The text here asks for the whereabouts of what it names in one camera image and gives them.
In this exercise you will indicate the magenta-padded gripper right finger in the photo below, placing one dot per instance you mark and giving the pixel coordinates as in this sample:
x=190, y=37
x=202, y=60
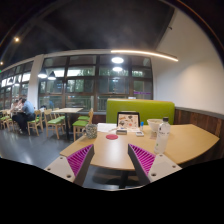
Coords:
x=145, y=159

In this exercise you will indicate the person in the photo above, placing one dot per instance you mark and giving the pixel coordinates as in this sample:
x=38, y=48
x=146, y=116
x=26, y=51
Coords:
x=14, y=105
x=27, y=110

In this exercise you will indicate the speckled patterned ceramic mug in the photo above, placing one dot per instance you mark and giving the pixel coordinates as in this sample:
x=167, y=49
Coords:
x=91, y=131

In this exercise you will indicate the wooden chairs with green seats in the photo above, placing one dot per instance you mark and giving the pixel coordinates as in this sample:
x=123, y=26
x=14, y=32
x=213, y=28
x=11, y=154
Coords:
x=55, y=121

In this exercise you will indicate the curved linear ceiling light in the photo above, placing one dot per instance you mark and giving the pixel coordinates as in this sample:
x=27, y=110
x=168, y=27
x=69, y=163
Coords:
x=146, y=53

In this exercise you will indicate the green upholstered booth bench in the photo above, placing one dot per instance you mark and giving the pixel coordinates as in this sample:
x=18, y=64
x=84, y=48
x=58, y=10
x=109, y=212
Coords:
x=150, y=110

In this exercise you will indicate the white ceramic bowl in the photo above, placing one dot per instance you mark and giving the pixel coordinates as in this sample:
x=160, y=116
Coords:
x=154, y=124

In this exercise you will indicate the small dark flat box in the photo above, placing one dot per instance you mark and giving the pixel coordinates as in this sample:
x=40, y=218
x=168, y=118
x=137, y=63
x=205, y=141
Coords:
x=121, y=131

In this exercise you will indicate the round pendant lamps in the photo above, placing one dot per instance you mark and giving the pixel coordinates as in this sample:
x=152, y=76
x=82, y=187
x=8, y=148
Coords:
x=117, y=60

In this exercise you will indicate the flat round red coaster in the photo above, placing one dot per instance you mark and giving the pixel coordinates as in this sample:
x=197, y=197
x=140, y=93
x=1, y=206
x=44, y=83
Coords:
x=112, y=136

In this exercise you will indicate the clear black-capped water bottle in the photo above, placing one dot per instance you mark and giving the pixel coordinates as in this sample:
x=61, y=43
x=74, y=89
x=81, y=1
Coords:
x=162, y=136

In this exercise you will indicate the small white square device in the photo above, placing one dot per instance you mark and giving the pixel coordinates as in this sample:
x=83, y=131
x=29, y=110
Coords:
x=139, y=133

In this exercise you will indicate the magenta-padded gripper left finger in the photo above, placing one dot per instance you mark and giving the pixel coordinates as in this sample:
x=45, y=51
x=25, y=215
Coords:
x=77, y=160

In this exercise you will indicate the black laptop with stickers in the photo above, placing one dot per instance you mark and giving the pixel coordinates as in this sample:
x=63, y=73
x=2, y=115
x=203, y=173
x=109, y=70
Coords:
x=128, y=120

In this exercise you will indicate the light wooden dining table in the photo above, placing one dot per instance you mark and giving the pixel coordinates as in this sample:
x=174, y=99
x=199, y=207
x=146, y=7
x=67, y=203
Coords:
x=67, y=110

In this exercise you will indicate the small blue-capped white tube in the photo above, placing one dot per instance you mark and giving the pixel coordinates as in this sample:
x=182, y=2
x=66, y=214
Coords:
x=142, y=125

